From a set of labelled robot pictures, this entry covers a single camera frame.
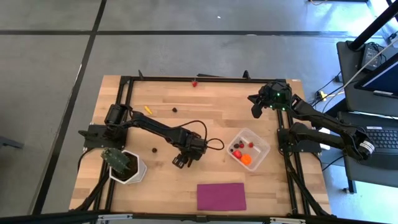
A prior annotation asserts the black aluminium table frame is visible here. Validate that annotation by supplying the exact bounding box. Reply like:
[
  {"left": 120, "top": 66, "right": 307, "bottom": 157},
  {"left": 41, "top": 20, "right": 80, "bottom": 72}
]
[{"left": 74, "top": 70, "right": 332, "bottom": 217}]

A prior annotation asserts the green cactus plant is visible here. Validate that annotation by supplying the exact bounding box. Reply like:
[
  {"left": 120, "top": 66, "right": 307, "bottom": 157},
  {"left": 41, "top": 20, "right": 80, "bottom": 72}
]
[{"left": 100, "top": 147, "right": 131, "bottom": 174}]

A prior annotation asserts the grey furniture leg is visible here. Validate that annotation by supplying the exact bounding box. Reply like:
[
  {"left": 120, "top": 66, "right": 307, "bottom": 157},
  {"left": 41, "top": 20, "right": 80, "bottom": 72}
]
[{"left": 0, "top": 135, "right": 25, "bottom": 151}]

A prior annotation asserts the black power adapter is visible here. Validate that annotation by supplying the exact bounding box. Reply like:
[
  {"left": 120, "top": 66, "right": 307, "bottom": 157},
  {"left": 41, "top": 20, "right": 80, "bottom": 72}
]
[{"left": 361, "top": 43, "right": 386, "bottom": 71}]

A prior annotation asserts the white cable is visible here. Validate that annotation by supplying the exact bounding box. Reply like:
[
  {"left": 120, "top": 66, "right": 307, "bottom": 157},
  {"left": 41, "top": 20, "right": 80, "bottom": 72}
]
[{"left": 322, "top": 39, "right": 398, "bottom": 113}]

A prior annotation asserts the purple-pink knitted cloth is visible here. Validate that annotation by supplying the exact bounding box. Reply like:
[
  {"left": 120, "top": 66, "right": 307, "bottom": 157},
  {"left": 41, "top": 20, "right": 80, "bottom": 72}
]
[{"left": 197, "top": 182, "right": 248, "bottom": 212}]

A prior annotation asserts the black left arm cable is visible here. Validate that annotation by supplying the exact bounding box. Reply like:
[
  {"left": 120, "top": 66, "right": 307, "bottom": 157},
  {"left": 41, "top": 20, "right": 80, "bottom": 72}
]
[{"left": 177, "top": 119, "right": 226, "bottom": 152}]

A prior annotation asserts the black stand pole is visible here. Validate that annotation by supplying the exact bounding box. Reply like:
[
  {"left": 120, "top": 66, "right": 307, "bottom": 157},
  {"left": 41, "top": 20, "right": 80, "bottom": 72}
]
[{"left": 348, "top": 0, "right": 398, "bottom": 51}]

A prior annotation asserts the clear plastic tupperware container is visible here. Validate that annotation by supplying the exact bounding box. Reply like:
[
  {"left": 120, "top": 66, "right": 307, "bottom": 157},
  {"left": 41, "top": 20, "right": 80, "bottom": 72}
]
[{"left": 226, "top": 127, "right": 271, "bottom": 172}]

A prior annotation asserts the black laptop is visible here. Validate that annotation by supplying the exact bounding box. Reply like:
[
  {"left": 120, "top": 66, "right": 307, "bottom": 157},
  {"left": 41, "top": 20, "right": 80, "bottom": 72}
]
[{"left": 357, "top": 123, "right": 398, "bottom": 170}]

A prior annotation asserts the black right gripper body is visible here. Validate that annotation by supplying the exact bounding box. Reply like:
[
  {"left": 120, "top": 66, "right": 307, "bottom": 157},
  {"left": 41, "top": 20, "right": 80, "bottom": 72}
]
[{"left": 259, "top": 80, "right": 294, "bottom": 112}]

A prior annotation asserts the white hexagonal plant pot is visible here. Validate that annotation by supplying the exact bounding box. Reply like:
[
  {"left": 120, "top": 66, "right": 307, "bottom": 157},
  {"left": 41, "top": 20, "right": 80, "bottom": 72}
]
[{"left": 108, "top": 149, "right": 147, "bottom": 185}]

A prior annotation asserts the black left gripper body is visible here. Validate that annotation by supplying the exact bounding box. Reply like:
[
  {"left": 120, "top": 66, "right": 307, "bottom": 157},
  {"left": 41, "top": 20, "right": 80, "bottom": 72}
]
[{"left": 178, "top": 131, "right": 208, "bottom": 161}]

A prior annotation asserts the black horizontal rig beam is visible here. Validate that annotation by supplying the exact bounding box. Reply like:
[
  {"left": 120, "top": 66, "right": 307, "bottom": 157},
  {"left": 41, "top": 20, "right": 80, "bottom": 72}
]
[{"left": 0, "top": 210, "right": 398, "bottom": 224}]

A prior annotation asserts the desk monitor blue screen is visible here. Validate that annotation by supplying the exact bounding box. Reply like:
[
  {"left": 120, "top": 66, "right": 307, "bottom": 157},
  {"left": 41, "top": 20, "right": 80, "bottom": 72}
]
[{"left": 354, "top": 52, "right": 398, "bottom": 100}]

